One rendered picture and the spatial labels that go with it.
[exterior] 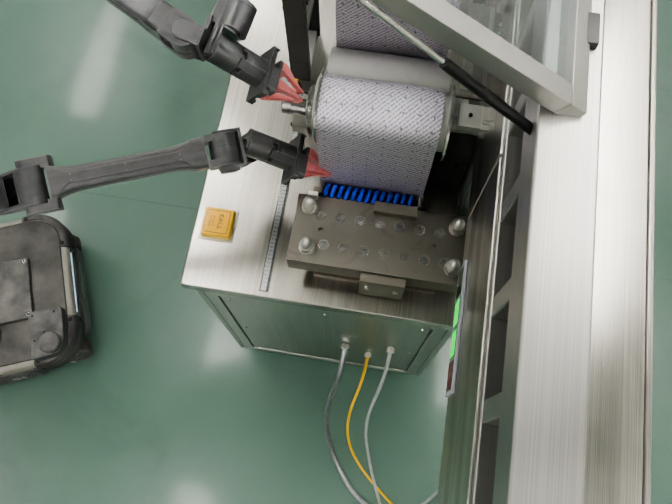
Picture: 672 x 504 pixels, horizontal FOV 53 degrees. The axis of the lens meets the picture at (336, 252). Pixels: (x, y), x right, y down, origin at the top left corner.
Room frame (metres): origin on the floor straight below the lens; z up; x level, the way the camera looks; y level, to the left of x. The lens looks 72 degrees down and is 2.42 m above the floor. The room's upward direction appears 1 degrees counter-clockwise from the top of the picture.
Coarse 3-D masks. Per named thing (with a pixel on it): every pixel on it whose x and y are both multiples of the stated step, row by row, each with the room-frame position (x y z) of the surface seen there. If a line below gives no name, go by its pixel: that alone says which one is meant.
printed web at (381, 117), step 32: (352, 0) 0.86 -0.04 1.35; (352, 32) 0.86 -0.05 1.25; (384, 32) 0.85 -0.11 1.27; (416, 32) 0.84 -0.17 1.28; (320, 96) 0.68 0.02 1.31; (352, 96) 0.68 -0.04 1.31; (384, 96) 0.68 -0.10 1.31; (416, 96) 0.67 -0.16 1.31; (320, 128) 0.64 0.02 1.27; (352, 128) 0.63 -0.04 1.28; (384, 128) 0.62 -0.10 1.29; (416, 128) 0.62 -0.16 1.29
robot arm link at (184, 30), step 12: (228, 0) 0.82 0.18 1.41; (240, 0) 0.81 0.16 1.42; (216, 12) 0.80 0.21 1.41; (228, 12) 0.79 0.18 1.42; (240, 12) 0.79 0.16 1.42; (252, 12) 0.80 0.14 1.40; (180, 24) 0.76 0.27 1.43; (192, 24) 0.76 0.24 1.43; (228, 24) 0.77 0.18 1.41; (240, 24) 0.77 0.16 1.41; (180, 36) 0.74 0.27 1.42; (192, 36) 0.74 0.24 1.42; (204, 36) 0.75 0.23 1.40; (204, 48) 0.75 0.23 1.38; (204, 60) 0.74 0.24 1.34
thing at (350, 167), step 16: (320, 160) 0.63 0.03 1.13; (336, 160) 0.63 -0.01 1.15; (352, 160) 0.62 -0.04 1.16; (368, 160) 0.62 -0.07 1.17; (384, 160) 0.61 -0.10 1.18; (400, 160) 0.60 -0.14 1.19; (416, 160) 0.60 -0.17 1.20; (336, 176) 0.63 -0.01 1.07; (352, 176) 0.62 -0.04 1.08; (368, 176) 0.61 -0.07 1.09; (384, 176) 0.61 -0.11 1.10; (400, 176) 0.60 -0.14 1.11; (416, 176) 0.60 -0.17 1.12; (400, 192) 0.60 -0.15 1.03; (416, 192) 0.59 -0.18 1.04
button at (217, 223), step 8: (208, 208) 0.62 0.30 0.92; (216, 208) 0.62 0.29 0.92; (208, 216) 0.60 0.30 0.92; (216, 216) 0.60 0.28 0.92; (224, 216) 0.60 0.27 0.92; (232, 216) 0.59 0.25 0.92; (208, 224) 0.58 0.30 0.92; (216, 224) 0.57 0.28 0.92; (224, 224) 0.57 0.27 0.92; (232, 224) 0.58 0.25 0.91; (200, 232) 0.56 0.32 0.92; (208, 232) 0.56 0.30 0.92; (216, 232) 0.55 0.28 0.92; (224, 232) 0.55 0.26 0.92
